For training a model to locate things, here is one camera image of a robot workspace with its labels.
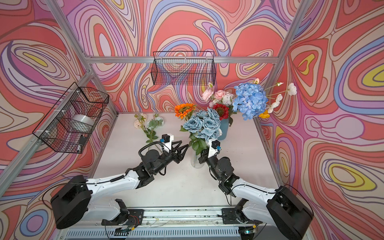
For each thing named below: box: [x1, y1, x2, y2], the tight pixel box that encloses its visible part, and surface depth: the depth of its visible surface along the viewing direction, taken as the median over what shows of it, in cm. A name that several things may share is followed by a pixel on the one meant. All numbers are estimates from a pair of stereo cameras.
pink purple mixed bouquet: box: [208, 90, 237, 127], surface depth 83 cm
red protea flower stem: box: [174, 103, 196, 121], surface depth 64 cm
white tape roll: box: [70, 114, 95, 133], surface depth 74 cm
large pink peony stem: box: [202, 82, 226, 103], surface depth 84 cm
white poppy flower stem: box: [264, 82, 298, 114], surface depth 71 cm
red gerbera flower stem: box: [213, 103, 230, 121], surface depth 80 cm
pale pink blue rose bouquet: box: [134, 113, 165, 144], surface depth 110 cm
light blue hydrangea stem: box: [232, 82, 269, 121], surface depth 65 cm
